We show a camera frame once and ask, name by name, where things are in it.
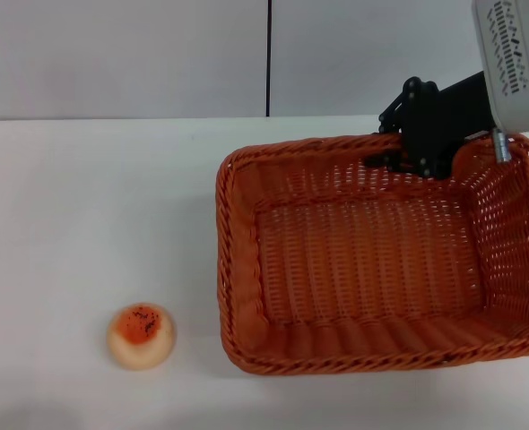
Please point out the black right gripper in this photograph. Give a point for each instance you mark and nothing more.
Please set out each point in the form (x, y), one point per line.
(444, 121)

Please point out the orange woven wicker basket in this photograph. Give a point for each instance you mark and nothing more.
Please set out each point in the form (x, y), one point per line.
(358, 269)

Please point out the round bun with orange top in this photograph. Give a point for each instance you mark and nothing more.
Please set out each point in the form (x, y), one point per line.
(141, 340)

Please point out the silver metal bolt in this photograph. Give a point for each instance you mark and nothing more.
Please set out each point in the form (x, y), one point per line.
(501, 145)

